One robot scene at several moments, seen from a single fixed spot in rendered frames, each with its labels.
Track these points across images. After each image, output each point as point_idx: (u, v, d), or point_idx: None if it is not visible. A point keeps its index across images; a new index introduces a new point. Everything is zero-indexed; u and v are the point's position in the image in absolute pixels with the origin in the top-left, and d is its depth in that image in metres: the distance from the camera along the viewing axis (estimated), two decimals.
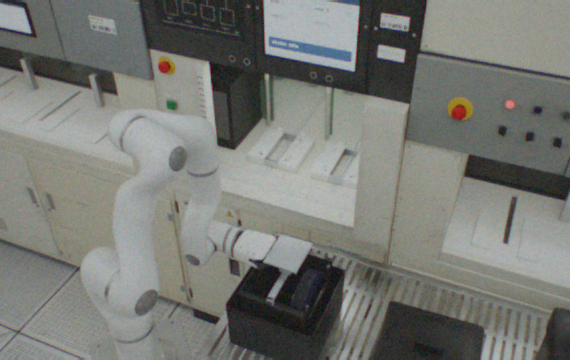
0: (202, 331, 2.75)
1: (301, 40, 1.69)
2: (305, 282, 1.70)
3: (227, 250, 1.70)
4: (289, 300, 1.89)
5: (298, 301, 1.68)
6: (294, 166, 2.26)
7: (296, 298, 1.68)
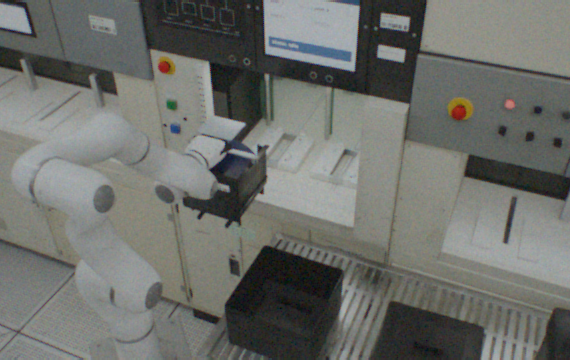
0: (202, 331, 2.75)
1: (301, 40, 1.69)
2: (232, 144, 1.91)
3: (205, 167, 1.69)
4: (288, 300, 1.89)
5: None
6: (294, 166, 2.26)
7: None
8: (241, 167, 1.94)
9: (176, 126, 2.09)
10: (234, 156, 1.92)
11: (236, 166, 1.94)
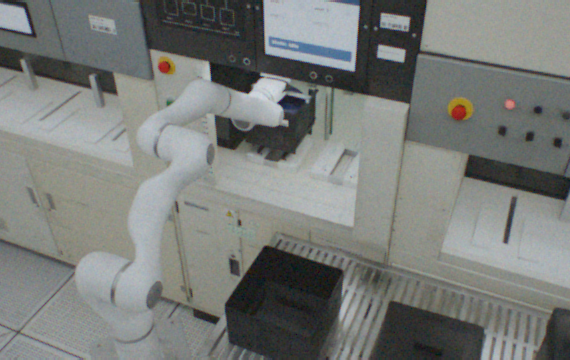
0: (202, 331, 2.75)
1: (301, 40, 1.69)
2: None
3: (271, 102, 2.03)
4: (288, 300, 1.89)
5: None
6: (294, 166, 2.26)
7: None
8: (294, 109, 2.28)
9: None
10: (289, 99, 2.26)
11: (290, 108, 2.29)
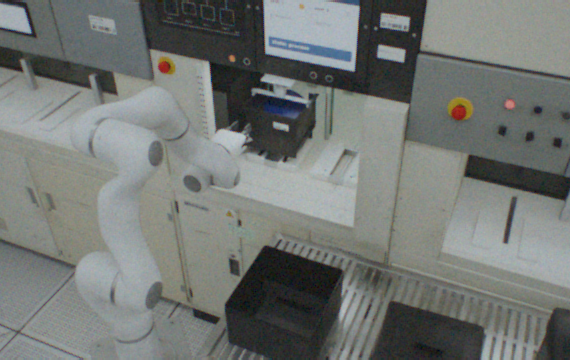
0: (202, 331, 2.75)
1: (301, 40, 1.69)
2: (287, 92, 2.27)
3: None
4: (288, 300, 1.89)
5: None
6: (294, 166, 2.26)
7: None
8: (294, 113, 2.29)
9: None
10: (289, 103, 2.28)
11: (290, 112, 2.30)
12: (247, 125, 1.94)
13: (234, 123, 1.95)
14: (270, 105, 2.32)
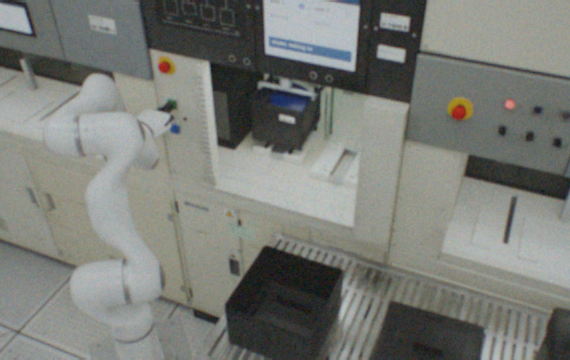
0: (202, 331, 2.75)
1: (301, 40, 1.69)
2: (293, 86, 2.31)
3: (150, 136, 1.89)
4: (288, 300, 1.89)
5: None
6: (299, 158, 2.30)
7: None
8: (300, 106, 2.33)
9: (176, 126, 2.09)
10: (295, 96, 2.32)
11: (296, 105, 2.34)
12: (169, 104, 2.02)
13: (165, 104, 2.02)
14: (276, 98, 2.36)
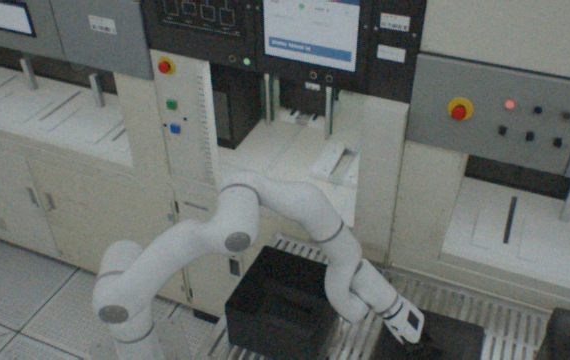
0: (202, 331, 2.75)
1: (301, 40, 1.69)
2: None
3: None
4: (288, 300, 1.89)
5: None
6: (323, 124, 2.49)
7: None
8: None
9: (176, 126, 2.09)
10: None
11: None
12: (423, 339, 1.68)
13: (418, 350, 1.64)
14: None
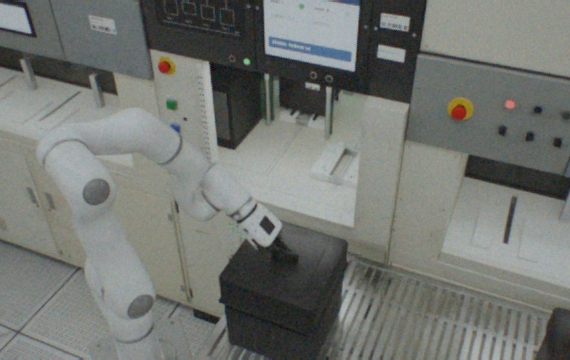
0: (202, 331, 2.75)
1: (301, 40, 1.69)
2: None
3: None
4: None
5: None
6: (323, 124, 2.49)
7: None
8: None
9: (176, 126, 2.09)
10: None
11: None
12: None
13: (277, 254, 1.66)
14: None
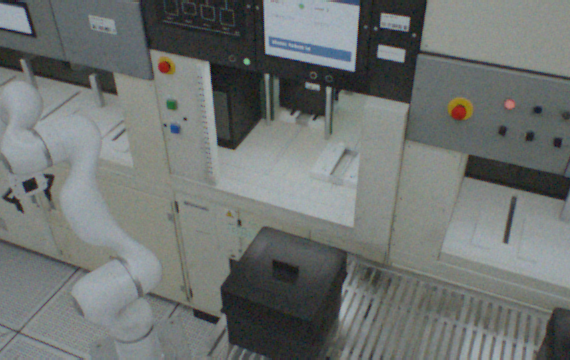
0: (202, 331, 2.75)
1: (301, 40, 1.69)
2: None
3: None
4: None
5: None
6: (323, 124, 2.49)
7: None
8: None
9: (176, 126, 2.09)
10: None
11: None
12: (45, 193, 1.96)
13: None
14: None
